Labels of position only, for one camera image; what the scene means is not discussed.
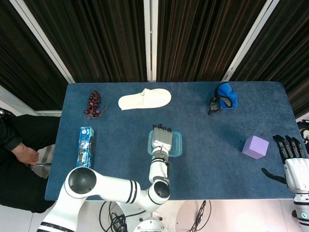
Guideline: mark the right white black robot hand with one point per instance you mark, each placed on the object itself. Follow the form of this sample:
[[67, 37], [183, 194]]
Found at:
[[297, 174]]

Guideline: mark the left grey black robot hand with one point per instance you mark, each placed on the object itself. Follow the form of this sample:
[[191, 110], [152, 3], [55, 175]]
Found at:
[[162, 139]]

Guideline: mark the clear blue plastic tray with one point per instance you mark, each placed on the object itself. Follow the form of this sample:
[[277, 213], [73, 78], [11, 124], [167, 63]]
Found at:
[[177, 142]]

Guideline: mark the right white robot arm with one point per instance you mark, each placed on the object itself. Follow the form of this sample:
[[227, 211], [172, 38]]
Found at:
[[301, 210]]

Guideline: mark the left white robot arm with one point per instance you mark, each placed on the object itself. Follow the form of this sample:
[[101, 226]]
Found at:
[[106, 188]]

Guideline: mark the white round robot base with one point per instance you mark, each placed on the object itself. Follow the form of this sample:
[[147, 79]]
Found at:
[[150, 224]]

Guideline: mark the clear plastic container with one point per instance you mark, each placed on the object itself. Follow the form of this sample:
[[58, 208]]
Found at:
[[178, 155]]

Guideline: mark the blue Oreo cookie box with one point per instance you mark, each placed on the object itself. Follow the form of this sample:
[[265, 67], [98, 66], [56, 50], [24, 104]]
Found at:
[[85, 149]]

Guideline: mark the black white plush toy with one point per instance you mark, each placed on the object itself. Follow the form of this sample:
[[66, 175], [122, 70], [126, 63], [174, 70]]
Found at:
[[304, 135]]

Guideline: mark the white disposable slipper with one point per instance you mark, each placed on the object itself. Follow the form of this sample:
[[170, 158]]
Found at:
[[144, 101]]

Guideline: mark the blue fabric table cover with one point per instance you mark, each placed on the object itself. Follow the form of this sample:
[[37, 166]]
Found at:
[[205, 149]]

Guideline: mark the purple foam cube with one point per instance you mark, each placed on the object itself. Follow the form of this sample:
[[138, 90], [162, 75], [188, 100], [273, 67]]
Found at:
[[254, 147]]

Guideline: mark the bunch of red grapes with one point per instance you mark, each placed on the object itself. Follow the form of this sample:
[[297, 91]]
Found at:
[[93, 104]]

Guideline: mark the blue plush eye mask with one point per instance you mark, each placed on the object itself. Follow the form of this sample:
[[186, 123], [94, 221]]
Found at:
[[228, 95]]

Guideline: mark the dark brown curtain panel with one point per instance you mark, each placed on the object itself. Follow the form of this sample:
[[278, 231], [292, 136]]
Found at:
[[96, 38], [200, 38], [21, 60], [285, 53]]

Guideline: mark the person in black clothes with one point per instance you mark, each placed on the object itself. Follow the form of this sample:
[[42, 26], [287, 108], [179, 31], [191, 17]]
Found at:
[[17, 186]]

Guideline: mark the white partition frame post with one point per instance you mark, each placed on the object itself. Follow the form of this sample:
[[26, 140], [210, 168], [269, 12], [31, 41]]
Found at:
[[150, 41], [46, 43], [246, 46], [21, 101]]

